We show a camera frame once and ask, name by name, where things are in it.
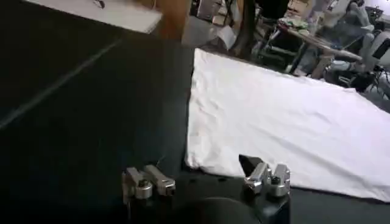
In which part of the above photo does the black table cover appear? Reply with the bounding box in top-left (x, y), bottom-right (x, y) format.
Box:
top-left (0, 0), bottom-right (390, 224)

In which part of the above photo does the white humanoid robot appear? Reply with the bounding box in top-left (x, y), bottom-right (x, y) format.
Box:
top-left (322, 0), bottom-right (390, 101)

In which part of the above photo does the white standing desk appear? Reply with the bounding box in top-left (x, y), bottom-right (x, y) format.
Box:
top-left (275, 18), bottom-right (364, 77)

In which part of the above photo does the wooden partition screen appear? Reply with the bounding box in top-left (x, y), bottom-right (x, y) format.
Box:
top-left (133, 0), bottom-right (193, 42)

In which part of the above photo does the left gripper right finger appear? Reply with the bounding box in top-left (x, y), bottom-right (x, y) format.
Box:
top-left (238, 154), bottom-right (292, 198)

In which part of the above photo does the pile of clothes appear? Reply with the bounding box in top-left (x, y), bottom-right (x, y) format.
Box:
top-left (278, 16), bottom-right (311, 35)

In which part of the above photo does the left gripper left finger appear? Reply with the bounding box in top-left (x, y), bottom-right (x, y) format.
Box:
top-left (121, 164), bottom-right (177, 203)

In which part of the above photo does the white printed shirt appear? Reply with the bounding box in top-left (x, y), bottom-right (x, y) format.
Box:
top-left (185, 47), bottom-right (390, 203)

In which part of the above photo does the white side table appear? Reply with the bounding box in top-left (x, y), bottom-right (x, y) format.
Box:
top-left (24, 0), bottom-right (163, 35)

